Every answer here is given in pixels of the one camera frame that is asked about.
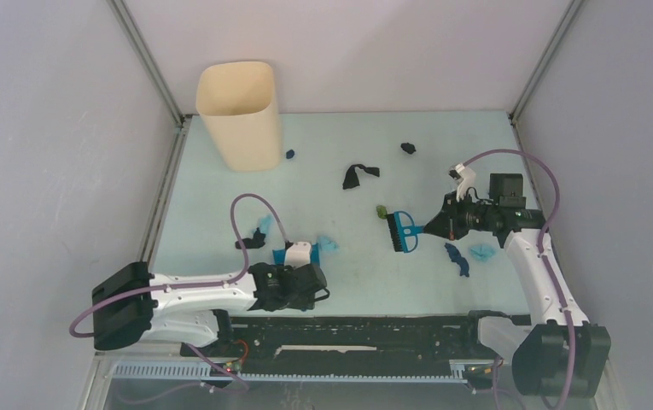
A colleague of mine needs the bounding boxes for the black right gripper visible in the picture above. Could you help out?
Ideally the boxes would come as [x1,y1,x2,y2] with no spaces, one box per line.
[424,190,498,240]

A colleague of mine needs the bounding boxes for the blue dustpan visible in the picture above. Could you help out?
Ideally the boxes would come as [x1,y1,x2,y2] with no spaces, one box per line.
[272,242,320,267]

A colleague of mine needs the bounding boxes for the blue hand brush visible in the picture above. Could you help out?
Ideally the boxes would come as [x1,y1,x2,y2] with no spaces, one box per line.
[386,211,423,254]

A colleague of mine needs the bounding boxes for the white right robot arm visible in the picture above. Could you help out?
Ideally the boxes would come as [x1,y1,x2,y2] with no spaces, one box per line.
[423,167,611,398]

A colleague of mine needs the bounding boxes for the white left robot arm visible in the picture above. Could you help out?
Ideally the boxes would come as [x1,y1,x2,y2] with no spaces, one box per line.
[91,262,330,356]

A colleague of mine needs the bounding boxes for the dark blue paper scrap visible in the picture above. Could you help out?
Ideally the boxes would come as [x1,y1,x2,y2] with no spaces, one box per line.
[444,243,470,278]

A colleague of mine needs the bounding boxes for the light blue paper scrap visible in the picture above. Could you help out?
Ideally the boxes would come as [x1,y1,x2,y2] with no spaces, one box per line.
[317,235,340,253]

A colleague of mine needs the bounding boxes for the light blue scrap right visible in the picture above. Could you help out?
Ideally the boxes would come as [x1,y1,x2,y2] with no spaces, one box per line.
[469,243,497,262]

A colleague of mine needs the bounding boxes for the green paper scrap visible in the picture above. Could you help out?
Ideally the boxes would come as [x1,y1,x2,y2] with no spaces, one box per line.
[376,205,388,220]

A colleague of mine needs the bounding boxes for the black scrap left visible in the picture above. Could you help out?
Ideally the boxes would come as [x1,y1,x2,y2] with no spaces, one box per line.
[234,228,267,249]

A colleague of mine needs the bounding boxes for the light blue scrap left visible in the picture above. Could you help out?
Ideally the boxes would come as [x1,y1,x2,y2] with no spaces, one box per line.
[257,214,274,235]

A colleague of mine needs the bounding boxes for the small black paper scrap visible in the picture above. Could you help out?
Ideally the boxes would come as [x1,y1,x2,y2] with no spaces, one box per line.
[400,143,416,155]

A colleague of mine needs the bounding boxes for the long black paper scrap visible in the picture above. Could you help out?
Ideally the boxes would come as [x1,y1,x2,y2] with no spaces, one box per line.
[341,164,381,190]

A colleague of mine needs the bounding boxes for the beige waste bin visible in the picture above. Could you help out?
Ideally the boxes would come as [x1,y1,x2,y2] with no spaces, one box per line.
[195,61,283,173]

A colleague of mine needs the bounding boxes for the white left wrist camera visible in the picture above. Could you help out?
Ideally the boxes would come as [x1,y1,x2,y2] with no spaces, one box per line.
[284,242,312,268]

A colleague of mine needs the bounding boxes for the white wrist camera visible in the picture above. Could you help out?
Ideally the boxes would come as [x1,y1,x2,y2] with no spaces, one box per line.
[448,163,476,202]
[284,242,312,268]

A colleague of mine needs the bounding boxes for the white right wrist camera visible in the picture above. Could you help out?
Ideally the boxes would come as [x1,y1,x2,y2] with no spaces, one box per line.
[448,163,476,202]

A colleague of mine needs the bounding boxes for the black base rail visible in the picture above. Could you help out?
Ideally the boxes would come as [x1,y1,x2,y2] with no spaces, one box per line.
[199,315,496,374]

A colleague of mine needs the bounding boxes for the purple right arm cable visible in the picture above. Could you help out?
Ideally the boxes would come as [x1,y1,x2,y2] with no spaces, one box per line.
[461,149,579,410]

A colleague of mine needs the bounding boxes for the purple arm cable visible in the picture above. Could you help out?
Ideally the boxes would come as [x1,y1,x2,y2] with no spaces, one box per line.
[461,149,579,410]
[69,193,294,407]

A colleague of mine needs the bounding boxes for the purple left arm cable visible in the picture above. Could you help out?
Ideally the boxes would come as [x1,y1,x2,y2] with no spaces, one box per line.
[69,193,294,407]

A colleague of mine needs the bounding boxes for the grey cable duct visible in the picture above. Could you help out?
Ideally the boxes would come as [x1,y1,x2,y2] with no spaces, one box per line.
[111,360,466,384]

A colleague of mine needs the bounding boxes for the right aluminium frame post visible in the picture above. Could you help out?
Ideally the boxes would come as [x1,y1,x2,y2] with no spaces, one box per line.
[509,0,587,149]

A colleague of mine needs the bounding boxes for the aluminium frame post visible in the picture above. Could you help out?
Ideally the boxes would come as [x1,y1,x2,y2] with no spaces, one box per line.
[107,0,190,267]
[509,0,587,149]

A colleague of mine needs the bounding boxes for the left aluminium frame post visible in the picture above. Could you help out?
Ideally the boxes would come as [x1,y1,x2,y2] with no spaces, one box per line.
[107,0,190,267]

